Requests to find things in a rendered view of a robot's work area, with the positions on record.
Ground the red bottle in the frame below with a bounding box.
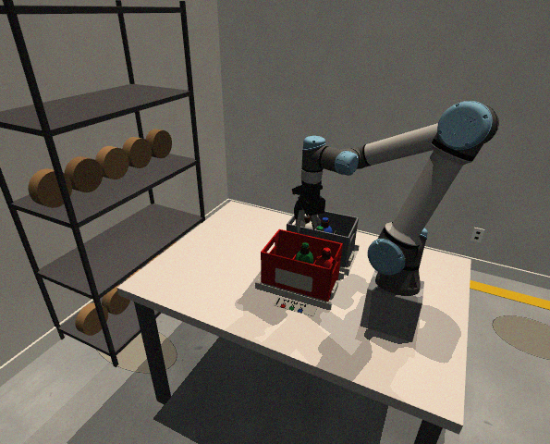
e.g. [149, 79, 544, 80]
[316, 248, 334, 268]

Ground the blue bottle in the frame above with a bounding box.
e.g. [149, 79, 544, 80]
[319, 217, 333, 233]

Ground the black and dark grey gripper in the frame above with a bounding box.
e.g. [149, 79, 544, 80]
[294, 180, 325, 233]

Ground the beige paper pick list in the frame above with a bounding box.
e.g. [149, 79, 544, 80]
[274, 297, 317, 316]

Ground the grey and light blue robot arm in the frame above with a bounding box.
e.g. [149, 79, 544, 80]
[301, 101, 499, 296]

